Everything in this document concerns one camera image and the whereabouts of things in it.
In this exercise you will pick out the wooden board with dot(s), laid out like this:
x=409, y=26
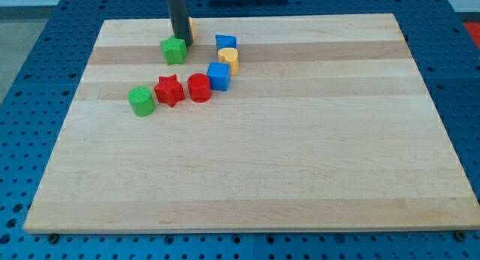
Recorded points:
x=328, y=126

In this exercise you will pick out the green cylinder block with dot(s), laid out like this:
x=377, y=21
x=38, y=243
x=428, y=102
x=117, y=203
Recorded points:
x=141, y=101

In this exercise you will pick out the red star block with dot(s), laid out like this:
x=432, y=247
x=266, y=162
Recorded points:
x=169, y=90

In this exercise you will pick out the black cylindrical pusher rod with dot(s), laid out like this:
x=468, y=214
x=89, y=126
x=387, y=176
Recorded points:
x=179, y=17

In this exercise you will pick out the red cylinder block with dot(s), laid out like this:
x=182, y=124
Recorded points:
x=199, y=87

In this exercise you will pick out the yellow heart block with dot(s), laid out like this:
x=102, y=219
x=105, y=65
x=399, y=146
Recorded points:
x=230, y=56

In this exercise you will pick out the green star block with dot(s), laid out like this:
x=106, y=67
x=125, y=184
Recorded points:
x=174, y=50

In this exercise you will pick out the blue moon block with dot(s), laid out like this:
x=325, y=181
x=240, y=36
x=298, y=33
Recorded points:
x=225, y=41

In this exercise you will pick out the blue cube block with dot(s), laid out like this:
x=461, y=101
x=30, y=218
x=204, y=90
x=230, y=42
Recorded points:
x=219, y=76

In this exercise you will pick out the yellow block behind rod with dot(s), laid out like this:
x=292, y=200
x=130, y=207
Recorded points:
x=193, y=29

